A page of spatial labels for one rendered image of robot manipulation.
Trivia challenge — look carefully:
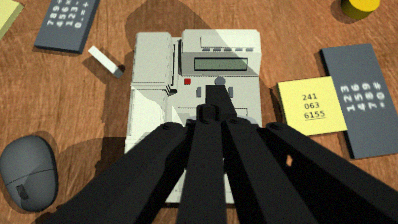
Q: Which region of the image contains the beige telephone handset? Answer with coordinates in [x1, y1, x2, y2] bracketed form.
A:
[125, 32, 175, 153]

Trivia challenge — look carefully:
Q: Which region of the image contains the grey pocket calculator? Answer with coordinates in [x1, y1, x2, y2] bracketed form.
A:
[33, 0, 100, 54]

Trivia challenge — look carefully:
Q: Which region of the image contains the white desk phone body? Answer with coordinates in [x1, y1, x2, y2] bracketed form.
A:
[167, 29, 262, 127]

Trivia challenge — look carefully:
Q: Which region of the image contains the dark grey computer mouse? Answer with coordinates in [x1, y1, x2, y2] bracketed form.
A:
[0, 135, 59, 212]

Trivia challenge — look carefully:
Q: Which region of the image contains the yellow cylinder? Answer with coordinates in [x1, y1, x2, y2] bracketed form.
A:
[340, 0, 380, 20]

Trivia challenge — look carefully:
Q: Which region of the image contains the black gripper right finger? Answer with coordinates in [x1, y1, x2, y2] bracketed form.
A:
[215, 85, 398, 224]

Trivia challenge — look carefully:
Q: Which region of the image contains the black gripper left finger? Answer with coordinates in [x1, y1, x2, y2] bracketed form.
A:
[41, 85, 228, 224]

